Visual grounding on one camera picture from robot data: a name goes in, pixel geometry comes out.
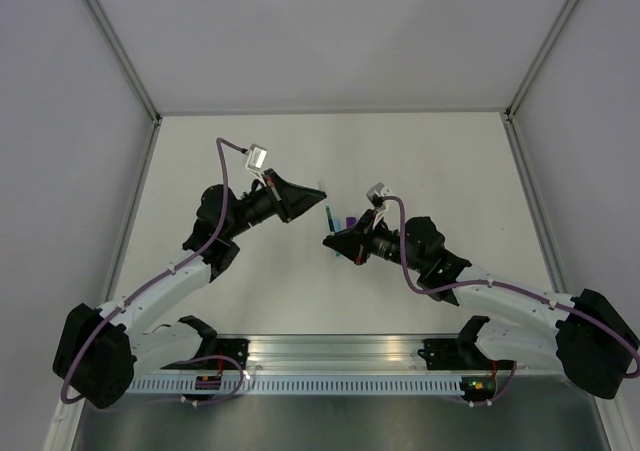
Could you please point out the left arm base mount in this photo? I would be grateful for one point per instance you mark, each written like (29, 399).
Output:
(215, 353)

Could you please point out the aluminium mounting rail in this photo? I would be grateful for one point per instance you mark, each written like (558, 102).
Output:
(336, 354)

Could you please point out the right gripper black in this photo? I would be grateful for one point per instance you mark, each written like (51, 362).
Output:
(354, 243)

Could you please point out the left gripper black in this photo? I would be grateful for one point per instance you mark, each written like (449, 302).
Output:
(295, 200)

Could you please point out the green refill pen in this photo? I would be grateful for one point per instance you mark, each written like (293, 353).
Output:
(330, 219)

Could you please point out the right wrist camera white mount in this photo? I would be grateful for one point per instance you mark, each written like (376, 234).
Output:
(376, 196)

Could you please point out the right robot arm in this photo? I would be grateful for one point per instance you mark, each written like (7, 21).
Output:
(581, 336)

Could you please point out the white slotted cable duct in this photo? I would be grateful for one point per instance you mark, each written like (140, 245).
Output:
(336, 385)

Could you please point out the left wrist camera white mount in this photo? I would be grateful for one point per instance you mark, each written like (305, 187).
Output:
(255, 157)

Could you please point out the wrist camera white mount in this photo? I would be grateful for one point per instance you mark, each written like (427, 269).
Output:
(376, 196)
(255, 157)

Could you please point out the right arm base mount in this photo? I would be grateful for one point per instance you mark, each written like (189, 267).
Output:
(450, 353)

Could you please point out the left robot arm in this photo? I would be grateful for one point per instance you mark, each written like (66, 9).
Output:
(102, 350)

